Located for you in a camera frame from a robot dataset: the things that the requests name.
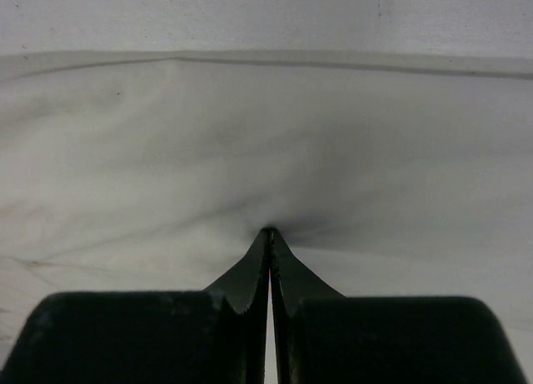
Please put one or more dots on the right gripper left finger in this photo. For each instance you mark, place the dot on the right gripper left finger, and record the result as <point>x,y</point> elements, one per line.
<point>216,335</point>

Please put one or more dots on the cream white t shirt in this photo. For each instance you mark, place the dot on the cream white t shirt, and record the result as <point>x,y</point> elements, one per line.
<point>388,174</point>

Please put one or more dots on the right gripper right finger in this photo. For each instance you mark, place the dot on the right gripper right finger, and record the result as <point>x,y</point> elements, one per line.
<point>323,336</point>

